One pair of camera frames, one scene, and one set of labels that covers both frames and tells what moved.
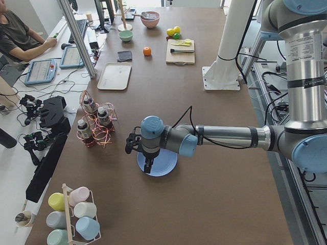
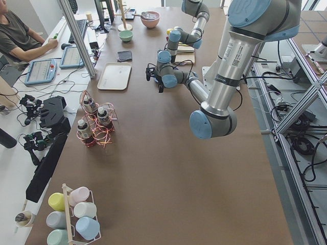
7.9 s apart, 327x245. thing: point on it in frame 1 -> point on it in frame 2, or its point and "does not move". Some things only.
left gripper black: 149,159 -> 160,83
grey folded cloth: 124,56 does not move
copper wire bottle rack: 98,121 does not move
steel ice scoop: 147,15 does not move
